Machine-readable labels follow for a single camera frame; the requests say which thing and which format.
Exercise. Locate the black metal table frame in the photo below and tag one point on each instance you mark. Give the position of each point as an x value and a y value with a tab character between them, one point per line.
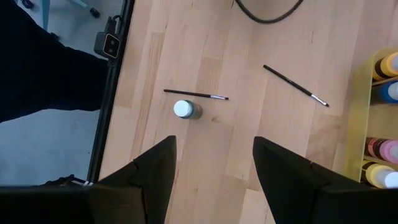
109	102

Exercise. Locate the table-level camera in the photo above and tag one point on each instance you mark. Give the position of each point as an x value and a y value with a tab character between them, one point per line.
109	45

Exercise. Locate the navy blue paint bottle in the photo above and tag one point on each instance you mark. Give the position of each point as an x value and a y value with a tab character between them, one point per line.
388	92

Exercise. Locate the yellow translucent plastic tray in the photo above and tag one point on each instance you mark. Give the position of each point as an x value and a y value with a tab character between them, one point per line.
357	124

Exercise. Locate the lemon yellow striped paint bottle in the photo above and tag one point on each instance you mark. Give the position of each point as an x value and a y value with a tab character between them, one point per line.
377	174

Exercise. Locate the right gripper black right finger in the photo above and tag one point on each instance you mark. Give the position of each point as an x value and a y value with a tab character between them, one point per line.
311	202

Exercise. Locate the green striped paint bottle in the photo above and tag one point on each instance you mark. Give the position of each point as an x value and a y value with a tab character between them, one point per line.
186	109

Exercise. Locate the office chair base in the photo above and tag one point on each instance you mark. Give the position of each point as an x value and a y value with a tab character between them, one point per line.
84	6

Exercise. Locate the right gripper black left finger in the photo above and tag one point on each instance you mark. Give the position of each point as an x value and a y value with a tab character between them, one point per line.
109	199

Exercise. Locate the small pink striped paint bottle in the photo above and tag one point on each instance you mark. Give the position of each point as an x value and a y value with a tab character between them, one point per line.
382	151

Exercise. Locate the black paintbrush silver ferrule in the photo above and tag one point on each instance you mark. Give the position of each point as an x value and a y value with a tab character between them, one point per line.
292	84
192	94

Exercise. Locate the person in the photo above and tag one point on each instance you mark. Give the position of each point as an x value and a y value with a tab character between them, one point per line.
37	68

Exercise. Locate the golden yellow striped paint bottle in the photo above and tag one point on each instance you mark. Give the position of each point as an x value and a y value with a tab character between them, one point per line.
387	66

